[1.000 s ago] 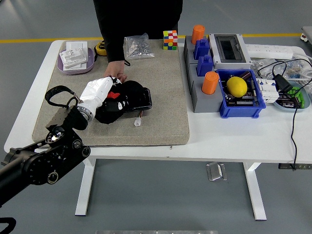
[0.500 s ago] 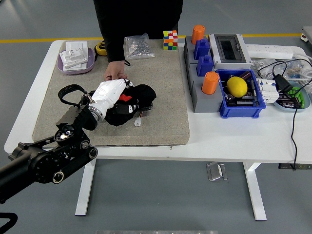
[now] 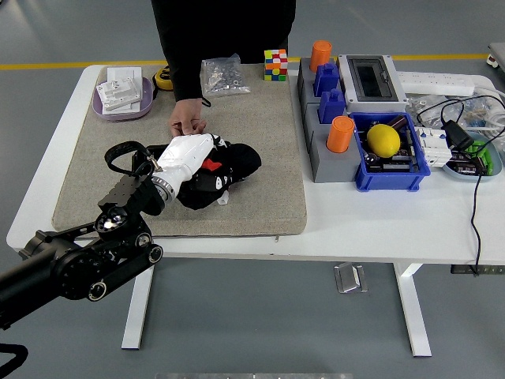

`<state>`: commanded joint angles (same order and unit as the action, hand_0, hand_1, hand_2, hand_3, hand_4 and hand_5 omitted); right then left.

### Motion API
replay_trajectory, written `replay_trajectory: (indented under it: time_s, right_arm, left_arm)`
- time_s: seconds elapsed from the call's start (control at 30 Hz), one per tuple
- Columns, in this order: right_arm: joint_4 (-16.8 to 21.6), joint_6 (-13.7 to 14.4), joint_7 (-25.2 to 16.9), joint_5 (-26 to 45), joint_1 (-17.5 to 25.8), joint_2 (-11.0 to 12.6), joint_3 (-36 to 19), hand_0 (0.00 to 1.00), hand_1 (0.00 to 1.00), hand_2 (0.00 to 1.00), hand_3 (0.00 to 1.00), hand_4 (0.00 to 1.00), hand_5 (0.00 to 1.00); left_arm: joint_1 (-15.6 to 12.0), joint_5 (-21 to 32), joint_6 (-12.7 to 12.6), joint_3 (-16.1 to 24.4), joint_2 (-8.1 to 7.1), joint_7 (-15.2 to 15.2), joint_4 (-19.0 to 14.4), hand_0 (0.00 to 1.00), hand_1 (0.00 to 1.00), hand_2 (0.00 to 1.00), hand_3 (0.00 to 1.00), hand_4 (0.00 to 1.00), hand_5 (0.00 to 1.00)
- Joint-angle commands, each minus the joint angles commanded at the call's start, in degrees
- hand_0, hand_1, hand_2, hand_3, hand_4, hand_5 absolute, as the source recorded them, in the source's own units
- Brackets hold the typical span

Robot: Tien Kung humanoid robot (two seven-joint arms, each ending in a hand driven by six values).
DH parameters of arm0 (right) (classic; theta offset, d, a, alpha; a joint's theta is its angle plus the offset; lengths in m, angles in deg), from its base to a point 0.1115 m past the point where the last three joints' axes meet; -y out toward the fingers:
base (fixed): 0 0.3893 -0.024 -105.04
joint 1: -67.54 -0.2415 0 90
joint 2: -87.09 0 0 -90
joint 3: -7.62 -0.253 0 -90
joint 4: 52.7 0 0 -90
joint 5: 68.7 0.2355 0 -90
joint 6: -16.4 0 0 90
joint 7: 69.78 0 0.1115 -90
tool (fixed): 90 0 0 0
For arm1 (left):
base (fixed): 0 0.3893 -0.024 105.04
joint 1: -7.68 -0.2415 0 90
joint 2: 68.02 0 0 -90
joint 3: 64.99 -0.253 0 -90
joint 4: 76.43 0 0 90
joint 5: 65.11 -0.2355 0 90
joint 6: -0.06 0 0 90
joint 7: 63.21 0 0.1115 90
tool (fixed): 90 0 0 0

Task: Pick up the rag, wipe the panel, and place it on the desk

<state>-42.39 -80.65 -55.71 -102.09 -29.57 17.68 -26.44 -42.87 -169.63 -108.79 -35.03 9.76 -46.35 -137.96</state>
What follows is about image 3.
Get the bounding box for person's right hand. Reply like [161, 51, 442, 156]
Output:
[168, 97, 208, 138]

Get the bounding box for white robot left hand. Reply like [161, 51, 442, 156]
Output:
[152, 133, 236, 190]

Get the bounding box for black rag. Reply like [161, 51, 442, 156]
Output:
[175, 137, 263, 211]

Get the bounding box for black table control panel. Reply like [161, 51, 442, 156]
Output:
[451, 264, 505, 276]

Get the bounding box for purple tray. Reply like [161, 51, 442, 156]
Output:
[92, 77, 155, 122]

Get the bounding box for yellow black tape measure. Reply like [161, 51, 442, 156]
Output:
[152, 66, 174, 91]

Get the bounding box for clear bag of screws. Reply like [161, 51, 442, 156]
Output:
[200, 54, 252, 99]

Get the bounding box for grey-brown mat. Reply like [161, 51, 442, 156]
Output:
[52, 64, 308, 241]

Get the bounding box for person's torso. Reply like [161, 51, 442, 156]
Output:
[151, 0, 297, 66]

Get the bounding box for colourful puzzle cube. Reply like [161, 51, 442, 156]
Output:
[264, 48, 288, 83]

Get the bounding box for grey block base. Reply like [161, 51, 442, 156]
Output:
[302, 103, 362, 184]
[296, 57, 348, 107]

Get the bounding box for blue block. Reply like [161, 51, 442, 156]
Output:
[318, 89, 347, 125]
[313, 62, 341, 99]

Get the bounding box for orange cylinder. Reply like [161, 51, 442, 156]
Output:
[325, 115, 356, 154]
[309, 39, 333, 73]

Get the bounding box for white table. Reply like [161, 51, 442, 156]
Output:
[6, 64, 505, 358]

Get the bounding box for grey electrical distribution box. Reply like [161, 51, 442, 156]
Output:
[337, 54, 409, 114]

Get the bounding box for yellow lemon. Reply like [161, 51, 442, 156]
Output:
[366, 123, 402, 159]

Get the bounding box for dark circuit board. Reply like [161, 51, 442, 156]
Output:
[365, 148, 419, 173]

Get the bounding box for blue plastic bin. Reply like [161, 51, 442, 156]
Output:
[349, 111, 432, 193]

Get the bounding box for clear bags of parts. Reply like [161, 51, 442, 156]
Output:
[406, 93, 505, 131]

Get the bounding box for white power strip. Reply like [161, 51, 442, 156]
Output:
[395, 71, 476, 97]

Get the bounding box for white circuit breaker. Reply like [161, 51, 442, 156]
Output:
[413, 126, 451, 167]

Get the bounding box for light blue dish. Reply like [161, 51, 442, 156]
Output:
[441, 132, 503, 183]

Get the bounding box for black power adapter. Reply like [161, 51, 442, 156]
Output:
[440, 120, 475, 152]

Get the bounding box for brown black circuit modules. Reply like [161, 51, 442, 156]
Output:
[449, 152, 488, 174]

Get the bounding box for green plastic part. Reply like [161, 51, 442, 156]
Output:
[465, 140, 495, 175]

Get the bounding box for white cart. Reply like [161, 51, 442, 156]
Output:
[485, 42, 505, 76]

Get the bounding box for white switch plate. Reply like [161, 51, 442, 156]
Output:
[101, 94, 142, 116]
[96, 77, 142, 104]
[106, 66, 143, 86]

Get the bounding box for metal bracket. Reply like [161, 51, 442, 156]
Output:
[333, 261, 368, 295]

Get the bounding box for black robot strap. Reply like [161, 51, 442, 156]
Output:
[0, 342, 29, 374]

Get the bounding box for white cable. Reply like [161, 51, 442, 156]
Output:
[473, 84, 505, 139]

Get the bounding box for black power cable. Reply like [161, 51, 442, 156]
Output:
[416, 91, 492, 277]

